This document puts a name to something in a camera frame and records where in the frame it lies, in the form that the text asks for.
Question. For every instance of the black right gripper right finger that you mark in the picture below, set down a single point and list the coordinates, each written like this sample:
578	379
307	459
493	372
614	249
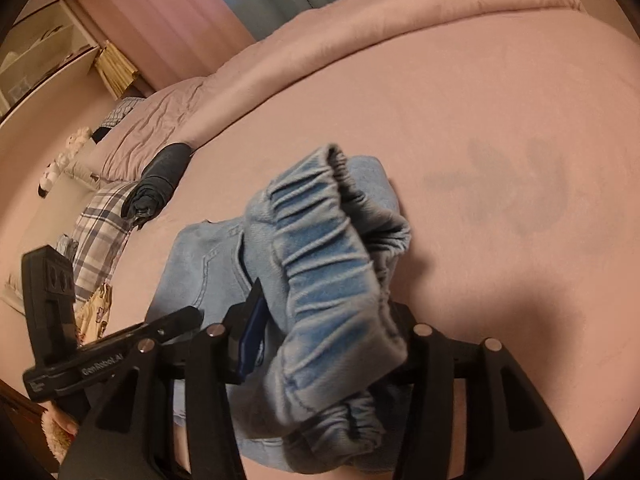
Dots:
426	443

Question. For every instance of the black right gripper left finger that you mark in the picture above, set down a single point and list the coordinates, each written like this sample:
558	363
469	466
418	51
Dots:
223	354

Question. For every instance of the light blue denim pants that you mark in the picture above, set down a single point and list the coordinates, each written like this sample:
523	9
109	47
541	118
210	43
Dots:
323	239

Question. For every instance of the yellow patterned cloth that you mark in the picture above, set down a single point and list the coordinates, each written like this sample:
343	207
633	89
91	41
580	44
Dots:
92	317

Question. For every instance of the plaid checkered cloth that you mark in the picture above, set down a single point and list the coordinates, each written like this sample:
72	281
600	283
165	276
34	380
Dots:
97	239

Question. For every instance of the white plush toy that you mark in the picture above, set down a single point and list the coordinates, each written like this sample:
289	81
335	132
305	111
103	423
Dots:
73	144

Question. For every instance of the dark folded garment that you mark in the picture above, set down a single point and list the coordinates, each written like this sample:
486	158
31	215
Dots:
157	184

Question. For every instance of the pink folded duvet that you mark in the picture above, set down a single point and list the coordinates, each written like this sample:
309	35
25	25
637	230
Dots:
196	110

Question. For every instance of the wicker basket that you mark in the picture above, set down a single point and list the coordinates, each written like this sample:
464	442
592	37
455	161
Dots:
115	70

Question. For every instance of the white bedside shelf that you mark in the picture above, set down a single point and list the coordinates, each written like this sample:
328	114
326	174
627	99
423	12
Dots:
39	47

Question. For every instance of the pink bed sheet mattress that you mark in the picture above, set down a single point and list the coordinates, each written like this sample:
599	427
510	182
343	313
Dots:
512	142

